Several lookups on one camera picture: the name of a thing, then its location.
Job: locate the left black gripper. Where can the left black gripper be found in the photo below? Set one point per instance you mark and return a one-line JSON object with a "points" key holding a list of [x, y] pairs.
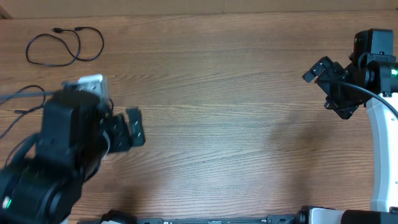
{"points": [[118, 123]]}

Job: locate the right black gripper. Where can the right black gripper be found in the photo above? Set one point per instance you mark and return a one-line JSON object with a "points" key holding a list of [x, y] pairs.
{"points": [[344, 108]]}

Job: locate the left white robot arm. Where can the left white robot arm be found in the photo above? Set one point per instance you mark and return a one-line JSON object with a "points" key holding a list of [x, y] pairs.
{"points": [[45, 177]]}

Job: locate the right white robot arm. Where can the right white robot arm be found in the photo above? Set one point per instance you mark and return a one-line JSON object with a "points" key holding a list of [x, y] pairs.
{"points": [[369, 80]]}

